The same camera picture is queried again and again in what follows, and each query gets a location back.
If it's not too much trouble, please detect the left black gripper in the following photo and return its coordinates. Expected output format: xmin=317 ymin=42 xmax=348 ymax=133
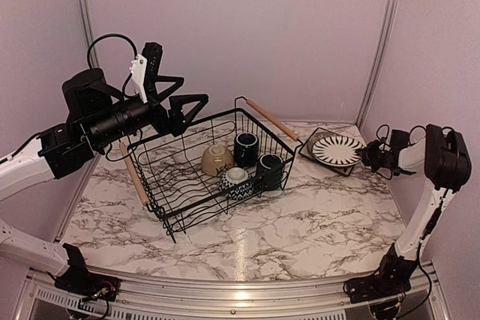
xmin=86 ymin=74 xmax=209 ymax=148

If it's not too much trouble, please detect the white striped round plate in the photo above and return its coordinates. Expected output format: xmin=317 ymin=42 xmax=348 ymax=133
xmin=311 ymin=136 xmax=365 ymax=167

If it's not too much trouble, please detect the square floral black-backed plate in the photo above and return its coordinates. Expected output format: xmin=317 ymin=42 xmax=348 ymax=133
xmin=299 ymin=131 xmax=359 ymax=177

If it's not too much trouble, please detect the grey reindeer round plate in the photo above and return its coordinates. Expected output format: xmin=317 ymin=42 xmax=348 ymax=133
xmin=303 ymin=127 xmax=334 ymax=161

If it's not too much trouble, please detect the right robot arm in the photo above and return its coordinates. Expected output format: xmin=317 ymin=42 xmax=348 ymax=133
xmin=356 ymin=124 xmax=472 ymax=296

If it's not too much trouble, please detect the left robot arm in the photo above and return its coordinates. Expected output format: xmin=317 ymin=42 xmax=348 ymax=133
xmin=1 ymin=68 xmax=209 ymax=200

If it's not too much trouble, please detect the beige ceramic bowl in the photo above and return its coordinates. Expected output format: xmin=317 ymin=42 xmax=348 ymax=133
xmin=200 ymin=144 xmax=234 ymax=177

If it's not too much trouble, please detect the navy blue mug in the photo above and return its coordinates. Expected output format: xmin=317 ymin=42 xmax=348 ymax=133
xmin=233 ymin=133 xmax=260 ymax=169

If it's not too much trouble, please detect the dark green mug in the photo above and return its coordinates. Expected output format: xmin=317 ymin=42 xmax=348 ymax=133
xmin=256 ymin=153 xmax=284 ymax=192

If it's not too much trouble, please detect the blue white patterned bowl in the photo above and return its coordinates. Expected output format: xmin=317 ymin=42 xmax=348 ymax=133
xmin=220 ymin=167 xmax=254 ymax=201

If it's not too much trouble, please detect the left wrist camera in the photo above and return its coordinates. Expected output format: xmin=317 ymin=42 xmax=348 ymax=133
xmin=129 ymin=42 xmax=163 ymax=103

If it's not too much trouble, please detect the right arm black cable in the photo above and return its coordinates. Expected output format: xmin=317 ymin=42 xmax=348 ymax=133
xmin=374 ymin=124 xmax=428 ymax=181

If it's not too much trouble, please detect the black wire dish rack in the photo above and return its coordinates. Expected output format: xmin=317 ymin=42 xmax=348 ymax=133
xmin=125 ymin=97 xmax=303 ymax=238

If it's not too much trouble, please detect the left aluminium corner post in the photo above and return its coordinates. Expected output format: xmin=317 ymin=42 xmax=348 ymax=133
xmin=70 ymin=0 xmax=116 ymax=126

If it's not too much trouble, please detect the aluminium corner post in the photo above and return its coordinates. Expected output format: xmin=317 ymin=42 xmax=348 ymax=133
xmin=70 ymin=0 xmax=116 ymax=126
xmin=355 ymin=0 xmax=399 ymax=129

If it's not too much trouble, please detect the right wooden rack handle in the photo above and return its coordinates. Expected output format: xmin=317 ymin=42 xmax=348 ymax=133
xmin=246 ymin=99 xmax=299 ymax=141

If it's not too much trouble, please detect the wooden rack handle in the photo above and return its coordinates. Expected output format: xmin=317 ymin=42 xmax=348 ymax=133
xmin=118 ymin=142 xmax=149 ymax=207
xmin=246 ymin=99 xmax=299 ymax=141

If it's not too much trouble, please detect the left wooden rack handle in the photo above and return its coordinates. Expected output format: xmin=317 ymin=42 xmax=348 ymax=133
xmin=118 ymin=142 xmax=149 ymax=207

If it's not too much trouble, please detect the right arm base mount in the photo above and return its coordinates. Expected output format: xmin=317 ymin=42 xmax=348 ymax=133
xmin=343 ymin=244 xmax=418 ymax=304

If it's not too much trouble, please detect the right aluminium corner post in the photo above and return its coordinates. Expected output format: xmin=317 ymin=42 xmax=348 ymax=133
xmin=355 ymin=0 xmax=399 ymax=129

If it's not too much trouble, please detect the aluminium front frame rail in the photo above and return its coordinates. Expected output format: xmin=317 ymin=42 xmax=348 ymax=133
xmin=22 ymin=265 xmax=451 ymax=320

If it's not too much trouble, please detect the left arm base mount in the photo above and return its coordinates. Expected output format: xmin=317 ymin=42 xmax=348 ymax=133
xmin=54 ymin=244 xmax=119 ymax=302

